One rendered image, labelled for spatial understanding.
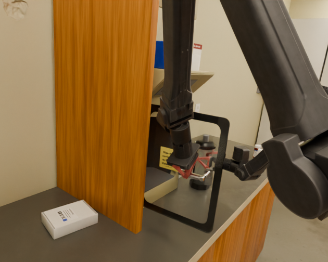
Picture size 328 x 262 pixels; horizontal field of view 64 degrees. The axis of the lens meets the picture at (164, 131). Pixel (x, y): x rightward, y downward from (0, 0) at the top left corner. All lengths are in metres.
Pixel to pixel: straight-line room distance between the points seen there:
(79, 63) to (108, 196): 0.51
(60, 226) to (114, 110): 0.42
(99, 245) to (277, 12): 0.82
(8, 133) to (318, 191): 1.05
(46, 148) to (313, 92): 1.10
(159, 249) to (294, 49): 0.76
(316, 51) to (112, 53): 3.20
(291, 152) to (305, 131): 0.03
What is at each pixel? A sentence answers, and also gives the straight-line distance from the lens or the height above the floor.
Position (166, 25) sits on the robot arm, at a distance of 0.52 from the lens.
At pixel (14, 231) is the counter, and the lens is 1.07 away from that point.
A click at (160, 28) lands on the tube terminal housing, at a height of 1.64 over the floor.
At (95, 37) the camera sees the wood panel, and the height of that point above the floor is 1.59.
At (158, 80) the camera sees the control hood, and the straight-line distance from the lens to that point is 0.87.
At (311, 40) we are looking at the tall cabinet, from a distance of 3.86.
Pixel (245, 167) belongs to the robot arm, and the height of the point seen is 1.14.
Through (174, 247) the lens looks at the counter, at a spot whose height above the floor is 0.94.
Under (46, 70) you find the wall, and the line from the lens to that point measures 1.19.
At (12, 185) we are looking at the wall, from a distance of 1.24.
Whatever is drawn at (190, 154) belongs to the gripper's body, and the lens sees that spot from 0.76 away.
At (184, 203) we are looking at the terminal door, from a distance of 0.94.
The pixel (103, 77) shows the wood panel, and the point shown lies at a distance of 0.93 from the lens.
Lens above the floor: 1.54
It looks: 15 degrees down
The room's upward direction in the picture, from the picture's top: 5 degrees clockwise
